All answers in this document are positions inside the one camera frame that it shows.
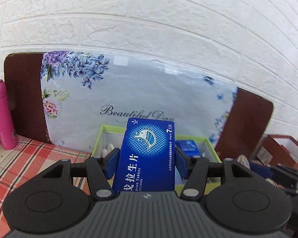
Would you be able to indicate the white pink sock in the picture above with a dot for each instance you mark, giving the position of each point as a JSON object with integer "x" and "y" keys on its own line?
{"x": 105, "y": 151}

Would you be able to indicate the tall blue medicine box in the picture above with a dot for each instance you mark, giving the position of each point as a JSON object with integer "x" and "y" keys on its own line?
{"x": 146, "y": 162}

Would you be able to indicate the brown cardboard shoebox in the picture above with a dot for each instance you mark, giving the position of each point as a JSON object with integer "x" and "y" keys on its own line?
{"x": 275, "y": 149}

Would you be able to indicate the light green open box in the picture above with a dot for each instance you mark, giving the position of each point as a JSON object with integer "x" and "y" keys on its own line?
{"x": 114, "y": 135}

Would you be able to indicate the pink thermos bottle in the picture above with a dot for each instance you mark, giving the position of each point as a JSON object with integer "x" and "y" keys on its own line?
{"x": 8, "y": 137}

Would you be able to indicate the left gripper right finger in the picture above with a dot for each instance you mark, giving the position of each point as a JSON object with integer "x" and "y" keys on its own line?
{"x": 194, "y": 170}

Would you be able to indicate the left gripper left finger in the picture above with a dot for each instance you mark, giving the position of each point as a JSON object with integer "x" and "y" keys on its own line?
{"x": 99, "y": 171}

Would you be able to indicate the brown wooden headboard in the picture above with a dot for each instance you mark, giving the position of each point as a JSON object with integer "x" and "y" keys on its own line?
{"x": 242, "y": 132}

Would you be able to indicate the blue plastic cube container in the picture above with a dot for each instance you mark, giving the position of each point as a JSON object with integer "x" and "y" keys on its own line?
{"x": 189, "y": 147}

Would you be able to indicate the plaid bed sheet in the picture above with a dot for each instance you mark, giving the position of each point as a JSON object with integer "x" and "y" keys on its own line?
{"x": 25, "y": 161}

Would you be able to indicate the floral Beautiful Day pillow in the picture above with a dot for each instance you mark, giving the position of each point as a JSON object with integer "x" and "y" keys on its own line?
{"x": 82, "y": 91}

